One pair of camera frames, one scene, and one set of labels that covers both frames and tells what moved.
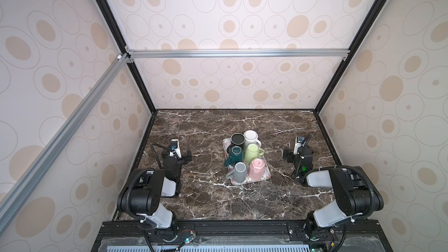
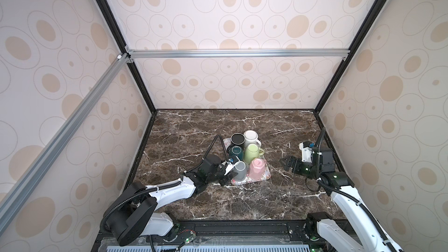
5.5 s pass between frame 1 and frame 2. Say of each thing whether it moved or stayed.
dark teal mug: stayed
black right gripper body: moved
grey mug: stayed
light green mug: stayed
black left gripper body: moved
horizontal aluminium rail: stayed
